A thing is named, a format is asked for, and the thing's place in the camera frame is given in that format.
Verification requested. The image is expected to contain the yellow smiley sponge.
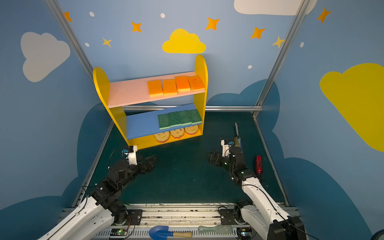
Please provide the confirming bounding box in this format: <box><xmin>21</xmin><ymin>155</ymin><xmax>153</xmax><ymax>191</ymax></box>
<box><xmin>154</xmin><ymin>131</ymin><xmax>170</xmax><ymax>143</ymax></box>
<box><xmin>184</xmin><ymin>125</ymin><xmax>199</xmax><ymax>135</ymax></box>
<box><xmin>170</xmin><ymin>128</ymin><xmax>185</xmax><ymax>139</ymax></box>

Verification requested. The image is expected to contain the green sponge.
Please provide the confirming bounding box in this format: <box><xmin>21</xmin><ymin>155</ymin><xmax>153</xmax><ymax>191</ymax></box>
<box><xmin>158</xmin><ymin>114</ymin><xmax>171</xmax><ymax>130</ymax></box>
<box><xmin>168</xmin><ymin>112</ymin><xmax>182</xmax><ymax>128</ymax></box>
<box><xmin>189</xmin><ymin>109</ymin><xmax>203</xmax><ymax>125</ymax></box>
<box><xmin>179</xmin><ymin>110</ymin><xmax>192</xmax><ymax>126</ymax></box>

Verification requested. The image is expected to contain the orange sponge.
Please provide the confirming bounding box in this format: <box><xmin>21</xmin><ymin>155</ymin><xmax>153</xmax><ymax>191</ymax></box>
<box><xmin>188</xmin><ymin>76</ymin><xmax>205</xmax><ymax>92</ymax></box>
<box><xmin>175</xmin><ymin>76</ymin><xmax>191</xmax><ymax>93</ymax></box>
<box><xmin>163</xmin><ymin>79</ymin><xmax>178</xmax><ymax>96</ymax></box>
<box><xmin>147</xmin><ymin>80</ymin><xmax>164</xmax><ymax>98</ymax></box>

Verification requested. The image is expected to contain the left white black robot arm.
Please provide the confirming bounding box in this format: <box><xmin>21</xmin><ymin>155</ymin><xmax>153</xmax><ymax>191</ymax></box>
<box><xmin>40</xmin><ymin>156</ymin><xmax>157</xmax><ymax>240</ymax></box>

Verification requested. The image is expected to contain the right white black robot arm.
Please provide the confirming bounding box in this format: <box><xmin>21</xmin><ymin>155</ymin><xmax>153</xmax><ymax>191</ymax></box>
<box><xmin>207</xmin><ymin>146</ymin><xmax>307</xmax><ymax>240</ymax></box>

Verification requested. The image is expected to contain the yellow shelf with pink and blue boards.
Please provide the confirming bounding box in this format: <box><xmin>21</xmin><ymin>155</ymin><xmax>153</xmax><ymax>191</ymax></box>
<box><xmin>93</xmin><ymin>55</ymin><xmax>209</xmax><ymax>150</ymax></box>

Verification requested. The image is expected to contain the metal trowel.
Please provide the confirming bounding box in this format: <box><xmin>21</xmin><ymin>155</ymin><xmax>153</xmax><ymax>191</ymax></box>
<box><xmin>234</xmin><ymin>122</ymin><xmax>242</xmax><ymax>148</ymax></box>

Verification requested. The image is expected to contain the red bottle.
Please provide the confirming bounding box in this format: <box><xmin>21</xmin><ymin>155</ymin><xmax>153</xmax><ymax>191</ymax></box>
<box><xmin>255</xmin><ymin>156</ymin><xmax>263</xmax><ymax>177</ymax></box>

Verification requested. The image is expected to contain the left circuit board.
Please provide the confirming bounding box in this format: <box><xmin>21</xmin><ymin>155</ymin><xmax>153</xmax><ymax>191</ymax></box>
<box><xmin>109</xmin><ymin>228</ymin><xmax>128</xmax><ymax>238</ymax></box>

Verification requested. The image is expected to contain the circuit board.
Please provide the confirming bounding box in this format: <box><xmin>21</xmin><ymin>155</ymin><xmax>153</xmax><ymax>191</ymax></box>
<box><xmin>109</xmin><ymin>228</ymin><xmax>128</xmax><ymax>238</ymax></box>
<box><xmin>236</xmin><ymin>228</ymin><xmax>252</xmax><ymax>240</ymax></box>

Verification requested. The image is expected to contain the blue toy shovel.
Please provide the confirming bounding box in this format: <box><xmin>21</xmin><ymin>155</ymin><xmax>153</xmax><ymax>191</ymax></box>
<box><xmin>149</xmin><ymin>226</ymin><xmax>193</xmax><ymax>240</ymax></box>

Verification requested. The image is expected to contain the right circuit board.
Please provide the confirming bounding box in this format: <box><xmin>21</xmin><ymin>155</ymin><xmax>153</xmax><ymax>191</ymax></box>
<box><xmin>236</xmin><ymin>228</ymin><xmax>252</xmax><ymax>240</ymax></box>

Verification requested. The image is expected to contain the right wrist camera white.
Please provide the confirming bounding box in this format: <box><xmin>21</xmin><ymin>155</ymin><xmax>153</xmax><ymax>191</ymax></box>
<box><xmin>221</xmin><ymin>140</ymin><xmax>231</xmax><ymax>158</ymax></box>

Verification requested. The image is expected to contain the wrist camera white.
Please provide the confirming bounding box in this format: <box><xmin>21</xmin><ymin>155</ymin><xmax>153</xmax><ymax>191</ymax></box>
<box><xmin>122</xmin><ymin>146</ymin><xmax>138</xmax><ymax>166</ymax></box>
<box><xmin>221</xmin><ymin>140</ymin><xmax>231</xmax><ymax>158</ymax></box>

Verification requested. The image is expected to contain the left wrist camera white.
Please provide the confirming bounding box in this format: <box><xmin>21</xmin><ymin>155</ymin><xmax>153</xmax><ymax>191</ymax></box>
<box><xmin>122</xmin><ymin>146</ymin><xmax>138</xmax><ymax>166</ymax></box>

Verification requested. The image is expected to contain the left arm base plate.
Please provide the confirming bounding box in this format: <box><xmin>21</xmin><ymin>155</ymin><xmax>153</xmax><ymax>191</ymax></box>
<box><xmin>114</xmin><ymin>209</ymin><xmax>143</xmax><ymax>226</ymax></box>

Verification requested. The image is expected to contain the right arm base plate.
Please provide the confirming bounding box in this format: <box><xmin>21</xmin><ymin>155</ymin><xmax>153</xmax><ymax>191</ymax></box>
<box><xmin>218</xmin><ymin>206</ymin><xmax>247</xmax><ymax>225</ymax></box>

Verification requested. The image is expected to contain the aluminium frame rail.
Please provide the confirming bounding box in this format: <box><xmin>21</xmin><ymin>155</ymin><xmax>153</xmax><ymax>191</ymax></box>
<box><xmin>123</xmin><ymin>105</ymin><xmax>263</xmax><ymax>112</ymax></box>

